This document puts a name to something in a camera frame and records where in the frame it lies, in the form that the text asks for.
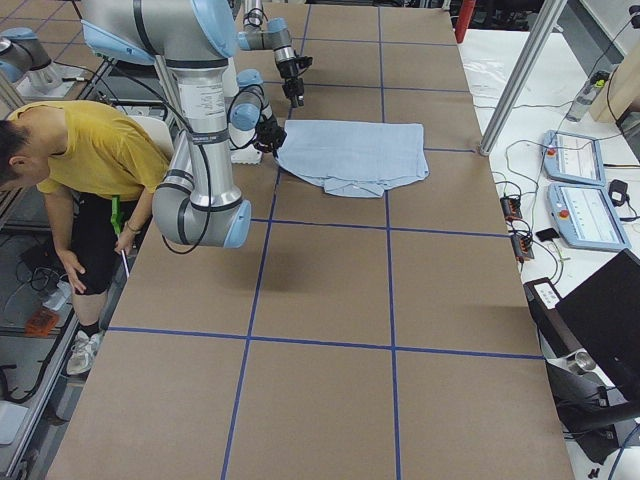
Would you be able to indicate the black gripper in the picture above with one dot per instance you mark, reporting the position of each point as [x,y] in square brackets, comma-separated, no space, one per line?
[289,78]
[268,134]

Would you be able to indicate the light blue button shirt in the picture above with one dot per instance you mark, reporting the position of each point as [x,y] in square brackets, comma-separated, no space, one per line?
[354,159]

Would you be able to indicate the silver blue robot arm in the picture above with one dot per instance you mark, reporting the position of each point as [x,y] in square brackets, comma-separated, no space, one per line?
[261,33]
[198,202]

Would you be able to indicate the white plastic chair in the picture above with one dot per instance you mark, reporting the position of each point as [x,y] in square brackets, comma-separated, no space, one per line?
[158,131]

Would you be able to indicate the green handheld controller tool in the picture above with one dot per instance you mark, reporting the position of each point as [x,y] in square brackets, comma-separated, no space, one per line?
[116,215]

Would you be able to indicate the person in yellow shirt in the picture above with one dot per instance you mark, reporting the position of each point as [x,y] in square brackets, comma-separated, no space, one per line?
[79,154]

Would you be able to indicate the far teach pendant tablet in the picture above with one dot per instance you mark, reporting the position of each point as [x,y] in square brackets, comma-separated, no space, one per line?
[573,158]

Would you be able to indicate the teach pendant tablet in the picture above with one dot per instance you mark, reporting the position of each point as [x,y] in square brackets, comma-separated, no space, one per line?
[585,217]
[573,158]

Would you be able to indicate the clear water bottle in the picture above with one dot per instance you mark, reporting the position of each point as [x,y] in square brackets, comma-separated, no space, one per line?
[587,94]

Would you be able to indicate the near teach pendant tablet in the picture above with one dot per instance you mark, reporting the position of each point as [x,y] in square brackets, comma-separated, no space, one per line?
[585,217]

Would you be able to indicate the black laptop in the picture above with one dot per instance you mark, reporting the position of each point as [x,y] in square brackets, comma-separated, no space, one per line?
[603,314]

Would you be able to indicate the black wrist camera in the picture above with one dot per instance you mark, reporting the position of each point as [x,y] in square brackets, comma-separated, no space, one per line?
[304,62]

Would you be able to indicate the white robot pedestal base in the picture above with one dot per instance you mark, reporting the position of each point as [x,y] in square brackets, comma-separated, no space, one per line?
[242,95]

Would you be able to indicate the aluminium frame post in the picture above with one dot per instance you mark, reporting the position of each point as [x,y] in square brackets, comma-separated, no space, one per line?
[536,40]

